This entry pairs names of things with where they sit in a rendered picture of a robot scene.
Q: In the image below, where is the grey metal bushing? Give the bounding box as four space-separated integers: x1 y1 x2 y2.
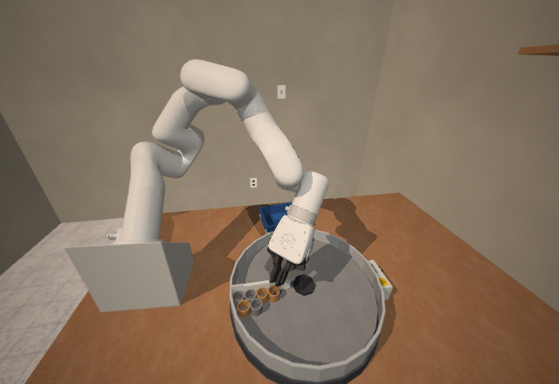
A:
245 289 257 303
250 298 263 316
232 291 245 308

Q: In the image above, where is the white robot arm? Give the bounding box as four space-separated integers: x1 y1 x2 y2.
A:
107 59 329 244

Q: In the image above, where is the bronze bushing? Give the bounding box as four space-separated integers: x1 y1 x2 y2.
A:
238 300 251 319
268 285 280 302
256 287 268 304

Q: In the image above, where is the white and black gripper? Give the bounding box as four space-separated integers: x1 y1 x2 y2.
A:
267 214 315 287

